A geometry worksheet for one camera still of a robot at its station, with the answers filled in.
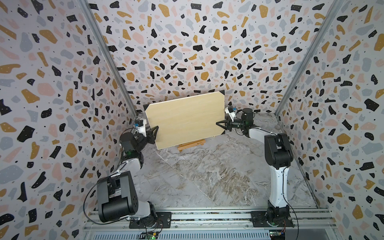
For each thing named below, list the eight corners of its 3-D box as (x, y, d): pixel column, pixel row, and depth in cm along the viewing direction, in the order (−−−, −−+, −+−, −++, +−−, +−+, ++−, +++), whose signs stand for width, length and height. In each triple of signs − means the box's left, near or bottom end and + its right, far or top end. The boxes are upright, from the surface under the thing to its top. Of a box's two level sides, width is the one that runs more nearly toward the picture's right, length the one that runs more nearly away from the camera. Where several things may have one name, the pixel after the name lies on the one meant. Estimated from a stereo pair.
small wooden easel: (179, 153, 100) (178, 148, 96) (178, 150, 102) (177, 145, 97) (205, 145, 104) (205, 140, 100) (204, 142, 106) (204, 137, 101)
